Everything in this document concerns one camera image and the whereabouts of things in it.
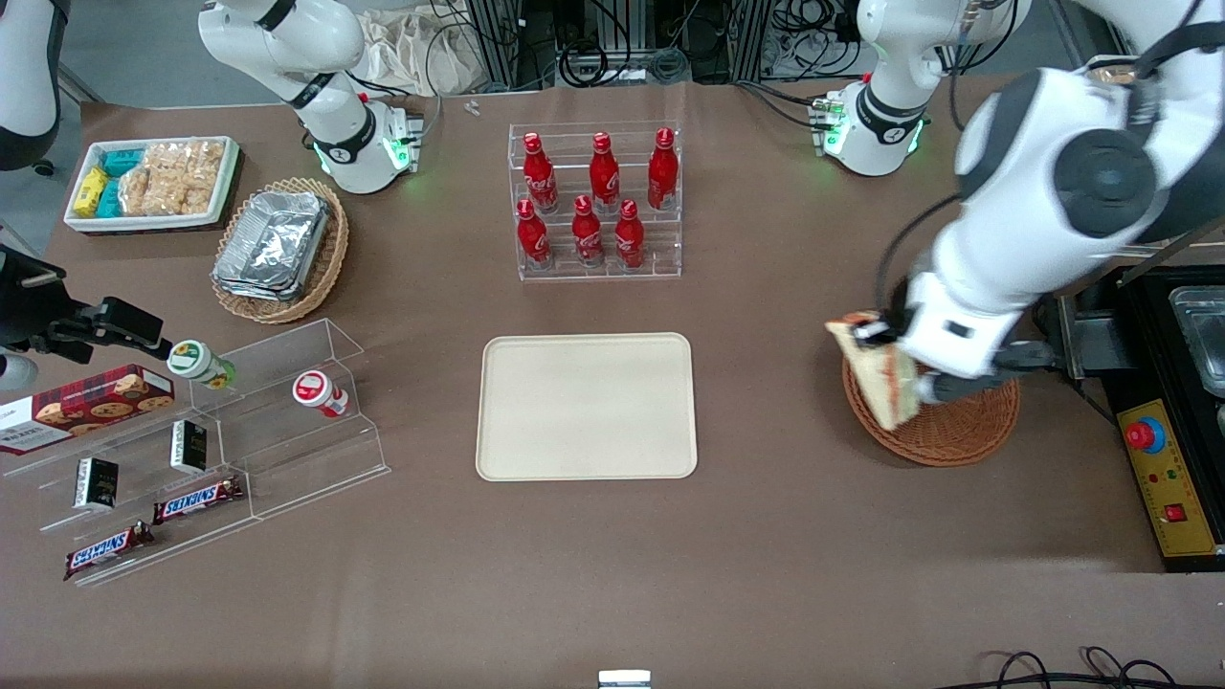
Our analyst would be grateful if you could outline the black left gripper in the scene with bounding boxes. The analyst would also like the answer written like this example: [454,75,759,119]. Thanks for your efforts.
[850,277,912,348]

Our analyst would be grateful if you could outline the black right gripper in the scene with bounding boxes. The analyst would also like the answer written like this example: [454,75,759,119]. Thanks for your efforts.
[0,247,175,365]

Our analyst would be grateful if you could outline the triangular sandwich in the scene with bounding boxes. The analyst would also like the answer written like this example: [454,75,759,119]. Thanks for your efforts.
[824,312,923,433]

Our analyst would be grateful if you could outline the round brown wicker basket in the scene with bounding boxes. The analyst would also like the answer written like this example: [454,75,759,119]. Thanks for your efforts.
[841,346,1021,469]

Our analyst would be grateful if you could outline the white rectangular snack tray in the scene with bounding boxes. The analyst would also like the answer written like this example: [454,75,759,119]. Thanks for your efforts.
[63,136,241,234]

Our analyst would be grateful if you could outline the oval light wicker basket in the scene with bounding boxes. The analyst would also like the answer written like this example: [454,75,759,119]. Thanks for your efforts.
[210,176,351,325]

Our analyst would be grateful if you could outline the beige plastic tray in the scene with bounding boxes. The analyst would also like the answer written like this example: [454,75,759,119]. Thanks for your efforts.
[475,331,699,482]

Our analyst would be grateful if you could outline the clear tray of pastries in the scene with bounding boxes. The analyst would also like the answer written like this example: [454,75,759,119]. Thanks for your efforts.
[1080,55,1145,87]

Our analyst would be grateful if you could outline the green lid drink bottle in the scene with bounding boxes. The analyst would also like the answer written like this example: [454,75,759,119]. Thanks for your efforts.
[167,339,238,391]

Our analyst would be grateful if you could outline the red cookie box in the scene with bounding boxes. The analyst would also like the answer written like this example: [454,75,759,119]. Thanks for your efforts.
[0,364,177,456]

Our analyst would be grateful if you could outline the small black box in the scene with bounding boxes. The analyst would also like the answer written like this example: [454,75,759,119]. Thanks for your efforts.
[74,456,121,511]
[169,418,210,476]

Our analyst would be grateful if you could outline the yellow snack box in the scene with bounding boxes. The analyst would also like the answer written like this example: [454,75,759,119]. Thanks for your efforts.
[75,167,110,218]

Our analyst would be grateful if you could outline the clear bag of rice crackers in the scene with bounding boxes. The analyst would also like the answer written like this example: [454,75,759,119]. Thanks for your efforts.
[118,140,227,217]

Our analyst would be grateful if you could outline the stacked aluminium foil trays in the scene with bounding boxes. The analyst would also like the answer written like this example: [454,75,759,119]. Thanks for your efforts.
[212,189,332,303]

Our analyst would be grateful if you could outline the snickers chocolate bar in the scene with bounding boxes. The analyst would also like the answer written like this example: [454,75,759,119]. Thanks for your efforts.
[152,475,246,526]
[63,521,155,583]

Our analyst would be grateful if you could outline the red lid drink bottle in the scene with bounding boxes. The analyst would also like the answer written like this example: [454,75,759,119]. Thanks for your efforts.
[291,369,351,420]

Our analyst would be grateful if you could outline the clear acrylic tiered shelf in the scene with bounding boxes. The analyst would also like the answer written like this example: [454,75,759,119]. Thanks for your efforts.
[0,318,392,588]

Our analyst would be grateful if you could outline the clear acrylic bottle rack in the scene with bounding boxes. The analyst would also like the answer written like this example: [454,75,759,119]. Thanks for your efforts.
[506,121,684,282]

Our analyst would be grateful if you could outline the red cola bottle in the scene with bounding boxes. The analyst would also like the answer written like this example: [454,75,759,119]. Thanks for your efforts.
[516,198,554,270]
[647,126,680,212]
[522,131,560,214]
[588,131,622,214]
[571,194,607,270]
[613,198,647,272]

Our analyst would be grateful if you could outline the black side stand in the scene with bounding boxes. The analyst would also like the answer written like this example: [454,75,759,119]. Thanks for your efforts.
[1057,239,1225,575]

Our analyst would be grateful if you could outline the clear glass container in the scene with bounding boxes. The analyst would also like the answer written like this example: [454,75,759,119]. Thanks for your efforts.
[1169,284,1225,399]

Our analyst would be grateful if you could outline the yellow control box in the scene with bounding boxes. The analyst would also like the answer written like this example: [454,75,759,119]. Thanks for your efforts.
[1116,398,1225,559]

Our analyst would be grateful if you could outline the white crumpled cloth bag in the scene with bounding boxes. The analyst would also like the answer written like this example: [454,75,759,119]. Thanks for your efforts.
[354,8,481,99]

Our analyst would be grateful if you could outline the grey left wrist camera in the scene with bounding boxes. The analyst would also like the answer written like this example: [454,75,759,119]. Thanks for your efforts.
[916,339,1059,406]

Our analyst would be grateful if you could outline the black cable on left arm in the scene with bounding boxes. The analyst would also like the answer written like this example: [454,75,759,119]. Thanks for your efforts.
[875,193,962,319]

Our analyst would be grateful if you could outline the black floor cables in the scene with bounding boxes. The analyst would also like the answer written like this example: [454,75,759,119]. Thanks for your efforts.
[960,647,1225,689]

